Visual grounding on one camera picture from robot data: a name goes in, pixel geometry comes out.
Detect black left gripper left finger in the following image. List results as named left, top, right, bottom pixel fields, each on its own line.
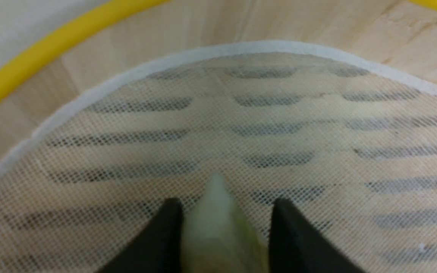
left=98, top=198, right=184, bottom=273

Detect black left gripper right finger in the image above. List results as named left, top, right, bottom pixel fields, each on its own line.
left=269, top=199, right=364, bottom=273

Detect green dumpling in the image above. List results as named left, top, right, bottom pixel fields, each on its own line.
left=180, top=173, right=270, bottom=273

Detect white mesh steamer liner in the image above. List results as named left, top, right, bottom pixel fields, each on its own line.
left=0, top=41, right=437, bottom=273

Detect yellow-rimmed bamboo steamer basket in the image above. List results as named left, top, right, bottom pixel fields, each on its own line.
left=0, top=0, right=437, bottom=161

